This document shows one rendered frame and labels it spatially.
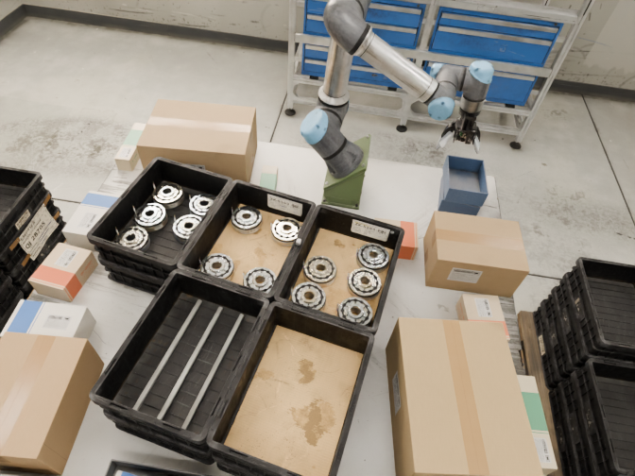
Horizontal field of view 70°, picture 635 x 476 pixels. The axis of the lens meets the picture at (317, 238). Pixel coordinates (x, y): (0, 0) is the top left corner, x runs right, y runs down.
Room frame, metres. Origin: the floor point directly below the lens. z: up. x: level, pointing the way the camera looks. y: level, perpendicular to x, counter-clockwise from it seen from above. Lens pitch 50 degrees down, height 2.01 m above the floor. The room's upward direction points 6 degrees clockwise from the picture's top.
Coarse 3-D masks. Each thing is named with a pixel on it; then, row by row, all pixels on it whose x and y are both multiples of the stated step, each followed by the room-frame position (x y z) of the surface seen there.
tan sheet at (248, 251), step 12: (240, 204) 1.09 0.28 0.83; (264, 216) 1.05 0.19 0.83; (276, 216) 1.05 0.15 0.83; (228, 228) 0.98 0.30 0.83; (264, 228) 1.00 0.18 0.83; (228, 240) 0.93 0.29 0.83; (240, 240) 0.93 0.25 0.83; (252, 240) 0.94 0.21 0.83; (264, 240) 0.94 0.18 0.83; (216, 252) 0.87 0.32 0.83; (228, 252) 0.88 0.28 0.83; (240, 252) 0.88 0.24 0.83; (252, 252) 0.89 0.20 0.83; (264, 252) 0.89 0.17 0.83; (276, 252) 0.90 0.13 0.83; (288, 252) 0.90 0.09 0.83; (240, 264) 0.83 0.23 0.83; (252, 264) 0.84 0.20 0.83; (264, 264) 0.84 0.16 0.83; (276, 264) 0.85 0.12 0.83; (240, 276) 0.79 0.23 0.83; (276, 276) 0.81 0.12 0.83
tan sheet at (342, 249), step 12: (324, 240) 0.97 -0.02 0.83; (336, 240) 0.98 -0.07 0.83; (348, 240) 0.98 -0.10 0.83; (360, 240) 0.99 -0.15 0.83; (312, 252) 0.91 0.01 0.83; (324, 252) 0.92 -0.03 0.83; (336, 252) 0.93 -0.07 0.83; (348, 252) 0.93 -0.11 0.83; (336, 264) 0.88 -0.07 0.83; (348, 264) 0.88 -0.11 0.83; (300, 276) 0.82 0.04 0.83; (336, 276) 0.83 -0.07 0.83; (384, 276) 0.85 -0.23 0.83; (324, 288) 0.78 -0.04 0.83; (336, 288) 0.78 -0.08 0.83; (336, 300) 0.74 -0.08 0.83; (372, 300) 0.75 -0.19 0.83; (324, 312) 0.70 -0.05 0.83; (336, 312) 0.70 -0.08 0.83; (372, 312) 0.71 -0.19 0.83
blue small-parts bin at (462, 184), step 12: (456, 156) 1.48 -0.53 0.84; (444, 168) 1.45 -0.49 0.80; (456, 168) 1.48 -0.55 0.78; (468, 168) 1.48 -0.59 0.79; (480, 168) 1.46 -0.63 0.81; (444, 180) 1.38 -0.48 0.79; (456, 180) 1.41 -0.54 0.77; (468, 180) 1.41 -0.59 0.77; (480, 180) 1.40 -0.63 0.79; (444, 192) 1.32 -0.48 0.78; (456, 192) 1.28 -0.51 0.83; (468, 192) 1.28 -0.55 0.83; (480, 192) 1.35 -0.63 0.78; (468, 204) 1.28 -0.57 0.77; (480, 204) 1.28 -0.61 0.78
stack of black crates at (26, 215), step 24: (0, 168) 1.37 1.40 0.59; (0, 192) 1.33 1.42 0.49; (24, 192) 1.25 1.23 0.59; (48, 192) 1.36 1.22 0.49; (0, 216) 1.19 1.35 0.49; (24, 216) 1.18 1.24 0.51; (0, 240) 1.03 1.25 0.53; (48, 240) 1.23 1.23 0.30; (0, 264) 0.99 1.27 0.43; (24, 288) 0.99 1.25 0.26
